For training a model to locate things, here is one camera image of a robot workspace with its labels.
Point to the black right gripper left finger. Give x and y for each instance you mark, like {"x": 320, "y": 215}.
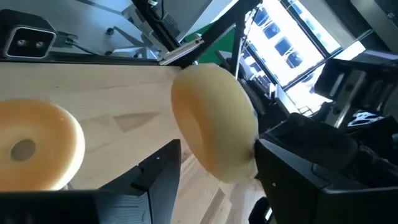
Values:
{"x": 155, "y": 189}

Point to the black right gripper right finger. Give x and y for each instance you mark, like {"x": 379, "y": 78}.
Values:
{"x": 289, "y": 189}

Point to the cream yellow plain donut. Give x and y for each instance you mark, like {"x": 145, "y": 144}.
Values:
{"x": 217, "y": 118}

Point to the green sprinkled white donut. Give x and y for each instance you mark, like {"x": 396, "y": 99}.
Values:
{"x": 49, "y": 124}

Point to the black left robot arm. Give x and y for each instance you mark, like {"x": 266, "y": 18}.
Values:
{"x": 357, "y": 93}

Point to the silver frame bracket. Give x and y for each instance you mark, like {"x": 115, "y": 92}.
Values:
{"x": 182, "y": 49}

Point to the black table edge frame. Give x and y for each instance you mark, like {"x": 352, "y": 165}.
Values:
{"x": 93, "y": 59}

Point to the black aluminium frame post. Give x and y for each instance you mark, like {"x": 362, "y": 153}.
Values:
{"x": 217, "y": 28}

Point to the black table-level camera box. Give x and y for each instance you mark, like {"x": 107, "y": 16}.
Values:
{"x": 28, "y": 40}

